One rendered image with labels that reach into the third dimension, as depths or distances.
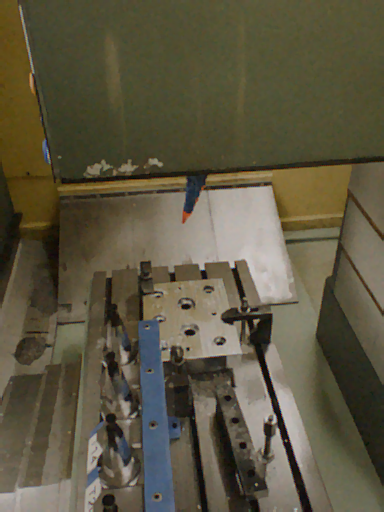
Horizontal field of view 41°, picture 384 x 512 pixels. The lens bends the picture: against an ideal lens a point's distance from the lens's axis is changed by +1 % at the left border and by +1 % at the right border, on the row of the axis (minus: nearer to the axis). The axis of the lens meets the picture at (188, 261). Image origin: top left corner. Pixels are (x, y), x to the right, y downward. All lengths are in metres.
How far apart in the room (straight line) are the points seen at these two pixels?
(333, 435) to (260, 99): 1.15
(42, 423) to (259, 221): 1.15
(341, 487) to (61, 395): 0.79
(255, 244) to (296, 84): 1.46
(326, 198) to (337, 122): 1.70
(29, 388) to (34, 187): 0.89
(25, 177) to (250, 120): 1.62
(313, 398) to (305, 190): 0.98
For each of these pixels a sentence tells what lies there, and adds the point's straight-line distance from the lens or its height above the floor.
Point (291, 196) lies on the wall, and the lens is 2.28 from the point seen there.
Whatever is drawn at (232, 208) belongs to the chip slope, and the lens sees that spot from 2.12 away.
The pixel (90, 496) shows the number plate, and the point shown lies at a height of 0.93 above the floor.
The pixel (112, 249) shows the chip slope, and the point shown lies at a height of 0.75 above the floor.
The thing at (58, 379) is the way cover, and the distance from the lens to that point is 1.60.
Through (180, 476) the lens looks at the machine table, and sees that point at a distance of 1.15.
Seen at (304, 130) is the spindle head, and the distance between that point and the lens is 0.64.
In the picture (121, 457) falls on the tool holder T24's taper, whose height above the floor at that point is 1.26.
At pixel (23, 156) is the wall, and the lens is 2.12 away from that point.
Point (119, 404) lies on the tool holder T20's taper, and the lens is 0.83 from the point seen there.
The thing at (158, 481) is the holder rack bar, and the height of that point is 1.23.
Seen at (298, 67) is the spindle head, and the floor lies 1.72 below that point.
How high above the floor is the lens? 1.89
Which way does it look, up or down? 37 degrees down
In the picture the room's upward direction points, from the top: 1 degrees counter-clockwise
